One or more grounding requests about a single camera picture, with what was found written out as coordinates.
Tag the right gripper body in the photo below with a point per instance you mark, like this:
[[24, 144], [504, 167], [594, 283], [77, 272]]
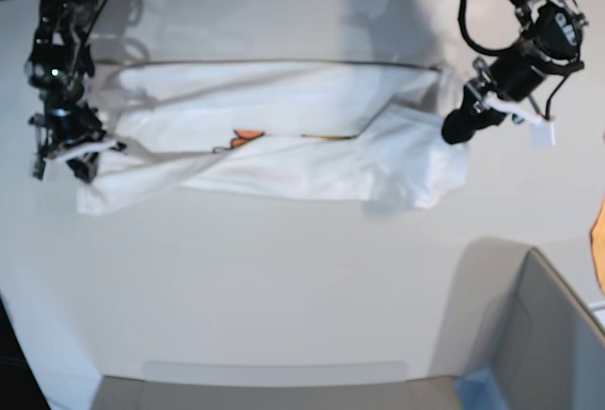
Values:
[[68, 129]]

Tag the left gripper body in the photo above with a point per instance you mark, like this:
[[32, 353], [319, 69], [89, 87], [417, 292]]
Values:
[[507, 87]]

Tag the white printed t-shirt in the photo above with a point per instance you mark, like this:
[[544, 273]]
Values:
[[297, 130]]

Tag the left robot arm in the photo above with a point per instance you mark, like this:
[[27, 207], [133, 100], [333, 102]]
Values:
[[549, 44]]

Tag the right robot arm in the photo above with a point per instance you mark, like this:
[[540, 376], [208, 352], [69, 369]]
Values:
[[60, 66]]

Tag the orange cloth at right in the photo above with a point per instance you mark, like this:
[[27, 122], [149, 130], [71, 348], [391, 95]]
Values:
[[597, 245]]

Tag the grey bin right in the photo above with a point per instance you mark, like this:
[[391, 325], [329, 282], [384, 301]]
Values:
[[515, 328]]

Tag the grey front tray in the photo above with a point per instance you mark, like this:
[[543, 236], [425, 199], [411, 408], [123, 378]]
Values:
[[166, 385]]

